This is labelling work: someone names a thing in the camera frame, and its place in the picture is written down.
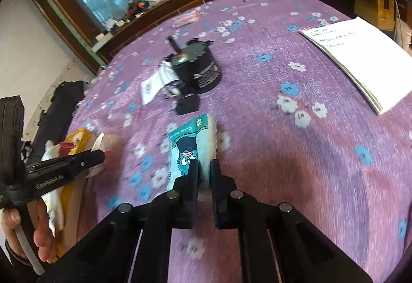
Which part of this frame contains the black leather sofa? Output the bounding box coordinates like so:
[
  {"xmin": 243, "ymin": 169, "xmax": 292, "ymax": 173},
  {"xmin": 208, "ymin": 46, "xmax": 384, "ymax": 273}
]
[{"xmin": 22, "ymin": 81, "xmax": 84, "ymax": 166}]

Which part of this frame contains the purple floral tablecloth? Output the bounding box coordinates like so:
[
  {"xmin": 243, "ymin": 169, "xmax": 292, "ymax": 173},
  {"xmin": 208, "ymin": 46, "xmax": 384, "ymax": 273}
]
[{"xmin": 71, "ymin": 0, "xmax": 411, "ymax": 282}]

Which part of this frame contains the person left hand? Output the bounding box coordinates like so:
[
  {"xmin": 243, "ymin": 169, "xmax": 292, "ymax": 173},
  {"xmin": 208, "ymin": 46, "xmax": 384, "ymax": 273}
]
[{"xmin": 1, "ymin": 198, "xmax": 57, "ymax": 263}]

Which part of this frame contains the yellow cardboard box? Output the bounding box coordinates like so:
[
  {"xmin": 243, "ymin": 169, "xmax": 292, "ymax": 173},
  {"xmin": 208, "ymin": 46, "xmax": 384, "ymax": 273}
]
[{"xmin": 53, "ymin": 128, "xmax": 97, "ymax": 257}]

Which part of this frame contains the pink plastic packet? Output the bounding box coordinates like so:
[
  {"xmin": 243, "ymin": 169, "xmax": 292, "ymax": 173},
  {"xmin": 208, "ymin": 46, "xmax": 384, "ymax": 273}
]
[{"xmin": 171, "ymin": 10, "xmax": 202, "ymax": 29}]

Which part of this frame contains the black cylindrical device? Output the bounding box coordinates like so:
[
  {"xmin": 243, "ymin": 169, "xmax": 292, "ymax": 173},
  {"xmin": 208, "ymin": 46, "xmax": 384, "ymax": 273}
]
[{"xmin": 164, "ymin": 36, "xmax": 222, "ymax": 96}]

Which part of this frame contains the red foil package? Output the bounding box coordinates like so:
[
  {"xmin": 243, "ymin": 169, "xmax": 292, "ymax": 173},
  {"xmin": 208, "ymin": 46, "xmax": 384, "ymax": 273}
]
[{"xmin": 58, "ymin": 142, "xmax": 76, "ymax": 157}]

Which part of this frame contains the white notebook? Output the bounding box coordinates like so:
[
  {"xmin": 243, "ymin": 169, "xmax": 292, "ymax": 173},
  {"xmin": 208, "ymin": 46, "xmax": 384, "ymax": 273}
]
[{"xmin": 299, "ymin": 17, "xmax": 411, "ymax": 115}]

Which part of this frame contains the white paper tag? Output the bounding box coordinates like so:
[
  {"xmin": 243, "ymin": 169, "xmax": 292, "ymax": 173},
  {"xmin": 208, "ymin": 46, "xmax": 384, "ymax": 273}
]
[{"xmin": 140, "ymin": 71, "xmax": 178, "ymax": 105}]

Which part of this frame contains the white cloth towel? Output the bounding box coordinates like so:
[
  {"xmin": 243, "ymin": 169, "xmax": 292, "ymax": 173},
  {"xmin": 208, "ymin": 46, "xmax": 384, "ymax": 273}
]
[{"xmin": 41, "ymin": 140, "xmax": 68, "ymax": 235}]

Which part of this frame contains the teal cartoon tissue pack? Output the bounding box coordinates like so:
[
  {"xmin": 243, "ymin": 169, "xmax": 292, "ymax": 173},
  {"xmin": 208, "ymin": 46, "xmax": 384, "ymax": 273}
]
[{"xmin": 166, "ymin": 114, "xmax": 217, "ymax": 191}]

